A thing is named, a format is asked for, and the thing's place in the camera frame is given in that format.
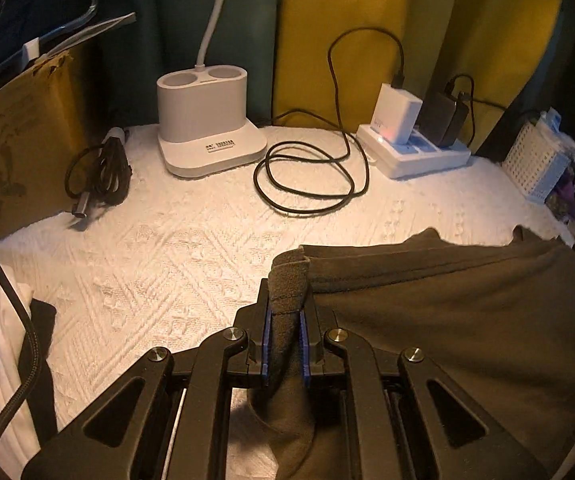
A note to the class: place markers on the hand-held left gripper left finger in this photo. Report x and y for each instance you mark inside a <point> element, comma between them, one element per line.
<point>266,340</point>

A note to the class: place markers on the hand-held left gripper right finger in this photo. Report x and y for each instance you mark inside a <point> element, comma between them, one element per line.
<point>305,345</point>

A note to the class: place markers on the dark olive garment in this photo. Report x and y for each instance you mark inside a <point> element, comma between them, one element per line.
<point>442,320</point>

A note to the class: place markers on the white textured bedspread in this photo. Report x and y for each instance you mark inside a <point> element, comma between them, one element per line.
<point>167,260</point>

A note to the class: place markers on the white power strip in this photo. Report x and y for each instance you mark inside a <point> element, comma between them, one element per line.
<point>417,160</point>

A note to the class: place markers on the black cloth strip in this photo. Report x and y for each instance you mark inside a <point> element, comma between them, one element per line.
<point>44,360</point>

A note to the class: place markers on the white desk lamp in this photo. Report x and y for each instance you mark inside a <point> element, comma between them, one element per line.
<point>207,120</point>

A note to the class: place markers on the white charger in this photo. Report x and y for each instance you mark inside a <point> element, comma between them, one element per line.
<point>397,115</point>

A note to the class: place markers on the black charger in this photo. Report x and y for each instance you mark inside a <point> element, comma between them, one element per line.
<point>447,120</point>

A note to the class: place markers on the white plastic basket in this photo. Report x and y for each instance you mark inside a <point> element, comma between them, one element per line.
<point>535,165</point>

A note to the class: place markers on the purple object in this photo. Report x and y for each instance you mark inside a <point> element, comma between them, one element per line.
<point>567,190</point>

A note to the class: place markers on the brown cardboard box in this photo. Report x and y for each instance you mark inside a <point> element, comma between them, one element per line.
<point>22,150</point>

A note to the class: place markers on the blue white pouch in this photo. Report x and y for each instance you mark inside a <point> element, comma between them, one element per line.
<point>557,130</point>

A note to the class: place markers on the teal curtain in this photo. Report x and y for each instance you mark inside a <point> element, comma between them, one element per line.
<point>167,20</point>

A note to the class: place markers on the yellow curtain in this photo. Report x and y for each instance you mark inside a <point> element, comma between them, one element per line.
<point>417,25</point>

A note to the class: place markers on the black tablet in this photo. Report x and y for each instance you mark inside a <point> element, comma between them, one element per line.
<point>22,0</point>

